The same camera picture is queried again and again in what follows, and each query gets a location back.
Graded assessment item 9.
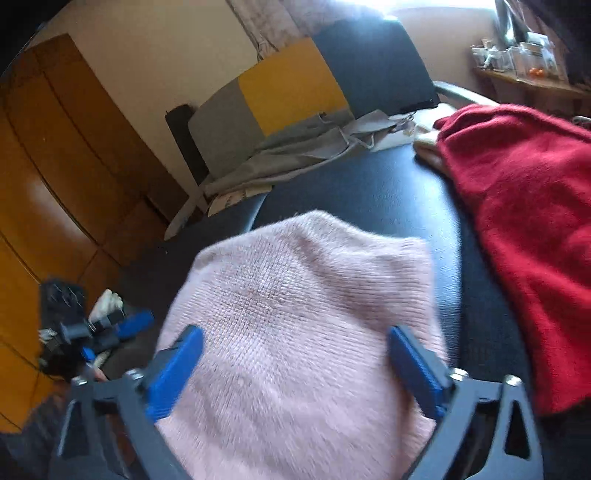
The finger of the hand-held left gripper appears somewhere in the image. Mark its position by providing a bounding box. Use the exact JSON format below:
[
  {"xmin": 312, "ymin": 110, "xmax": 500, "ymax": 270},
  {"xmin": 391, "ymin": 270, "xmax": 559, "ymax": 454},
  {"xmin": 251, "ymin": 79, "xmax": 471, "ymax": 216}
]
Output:
[
  {"xmin": 59, "ymin": 310, "xmax": 156, "ymax": 342},
  {"xmin": 79, "ymin": 336, "xmax": 122, "ymax": 366}
]

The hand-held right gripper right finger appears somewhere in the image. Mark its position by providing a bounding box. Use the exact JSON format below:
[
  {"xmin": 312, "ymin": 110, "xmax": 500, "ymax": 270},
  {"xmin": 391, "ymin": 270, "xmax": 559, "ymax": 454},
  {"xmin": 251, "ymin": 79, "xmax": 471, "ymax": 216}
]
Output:
[{"xmin": 389, "ymin": 325, "xmax": 546, "ymax": 480}]

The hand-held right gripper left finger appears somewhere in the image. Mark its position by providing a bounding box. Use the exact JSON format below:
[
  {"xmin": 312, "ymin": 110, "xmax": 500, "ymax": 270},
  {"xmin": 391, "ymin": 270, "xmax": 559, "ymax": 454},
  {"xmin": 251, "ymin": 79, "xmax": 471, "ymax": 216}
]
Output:
[{"xmin": 48, "ymin": 324, "xmax": 205, "ymax": 480}]

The pink knitted sweater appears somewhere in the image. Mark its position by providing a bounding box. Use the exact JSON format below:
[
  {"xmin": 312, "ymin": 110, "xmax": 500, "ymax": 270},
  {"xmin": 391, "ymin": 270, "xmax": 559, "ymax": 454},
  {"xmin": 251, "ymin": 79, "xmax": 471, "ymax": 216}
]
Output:
[{"xmin": 154, "ymin": 209, "xmax": 455, "ymax": 480}]

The wooden wardrobe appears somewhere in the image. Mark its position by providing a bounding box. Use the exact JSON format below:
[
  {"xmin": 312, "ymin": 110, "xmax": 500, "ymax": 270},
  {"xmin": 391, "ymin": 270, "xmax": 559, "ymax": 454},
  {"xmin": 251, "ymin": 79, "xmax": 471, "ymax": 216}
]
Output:
[{"xmin": 0, "ymin": 33, "xmax": 191, "ymax": 435}]

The red knitted sweater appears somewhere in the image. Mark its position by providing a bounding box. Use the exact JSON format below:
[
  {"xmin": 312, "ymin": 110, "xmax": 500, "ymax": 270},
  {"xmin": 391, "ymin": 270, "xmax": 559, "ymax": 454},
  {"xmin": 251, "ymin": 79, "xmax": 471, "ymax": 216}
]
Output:
[{"xmin": 434, "ymin": 104, "xmax": 591, "ymax": 418}]

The black leather sofa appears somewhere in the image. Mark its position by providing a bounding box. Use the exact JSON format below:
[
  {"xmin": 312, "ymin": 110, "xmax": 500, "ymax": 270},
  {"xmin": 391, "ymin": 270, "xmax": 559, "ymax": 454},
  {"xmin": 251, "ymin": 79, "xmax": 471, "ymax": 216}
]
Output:
[{"xmin": 115, "ymin": 104, "xmax": 591, "ymax": 480}]

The grey sofa cushion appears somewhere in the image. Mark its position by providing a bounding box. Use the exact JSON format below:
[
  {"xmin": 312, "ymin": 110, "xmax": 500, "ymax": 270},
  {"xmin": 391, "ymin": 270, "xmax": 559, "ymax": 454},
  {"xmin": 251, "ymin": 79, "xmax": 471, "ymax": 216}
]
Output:
[{"xmin": 187, "ymin": 83, "xmax": 267, "ymax": 183}]

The cream garment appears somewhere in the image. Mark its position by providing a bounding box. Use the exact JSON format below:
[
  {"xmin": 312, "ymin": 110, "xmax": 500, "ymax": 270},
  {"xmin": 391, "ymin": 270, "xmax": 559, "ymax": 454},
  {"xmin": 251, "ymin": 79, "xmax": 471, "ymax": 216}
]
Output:
[{"xmin": 412, "ymin": 124, "xmax": 450, "ymax": 172}]

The grey metal armrest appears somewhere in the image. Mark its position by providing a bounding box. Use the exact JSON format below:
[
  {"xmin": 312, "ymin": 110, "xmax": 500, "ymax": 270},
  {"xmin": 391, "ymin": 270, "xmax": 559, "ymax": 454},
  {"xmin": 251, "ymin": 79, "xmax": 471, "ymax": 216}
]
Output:
[{"xmin": 433, "ymin": 79, "xmax": 498, "ymax": 108}]

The yellow sofa cushion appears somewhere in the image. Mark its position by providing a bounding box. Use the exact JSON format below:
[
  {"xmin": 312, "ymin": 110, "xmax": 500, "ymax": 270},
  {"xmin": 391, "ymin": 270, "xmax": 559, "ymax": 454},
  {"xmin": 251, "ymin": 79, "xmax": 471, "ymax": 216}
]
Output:
[{"xmin": 236, "ymin": 37, "xmax": 351, "ymax": 138}]

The dark blue sofa cushion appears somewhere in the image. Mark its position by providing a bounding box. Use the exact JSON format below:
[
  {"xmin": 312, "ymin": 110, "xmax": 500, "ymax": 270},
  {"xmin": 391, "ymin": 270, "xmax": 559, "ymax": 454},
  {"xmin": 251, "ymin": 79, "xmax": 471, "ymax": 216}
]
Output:
[{"xmin": 313, "ymin": 17, "xmax": 439, "ymax": 121}]

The wooden shelf with small jars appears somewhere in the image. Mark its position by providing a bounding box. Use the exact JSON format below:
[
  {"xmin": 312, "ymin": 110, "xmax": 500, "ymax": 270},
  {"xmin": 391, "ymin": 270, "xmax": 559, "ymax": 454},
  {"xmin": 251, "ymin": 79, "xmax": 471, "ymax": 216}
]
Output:
[{"xmin": 470, "ymin": 31, "xmax": 591, "ymax": 121}]

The grey garment with drawstring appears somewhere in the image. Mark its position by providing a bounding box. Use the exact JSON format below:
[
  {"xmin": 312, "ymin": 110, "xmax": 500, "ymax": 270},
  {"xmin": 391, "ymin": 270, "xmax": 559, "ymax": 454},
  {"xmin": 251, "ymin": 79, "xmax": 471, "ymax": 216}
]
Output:
[{"xmin": 203, "ymin": 110, "xmax": 414, "ymax": 197}]

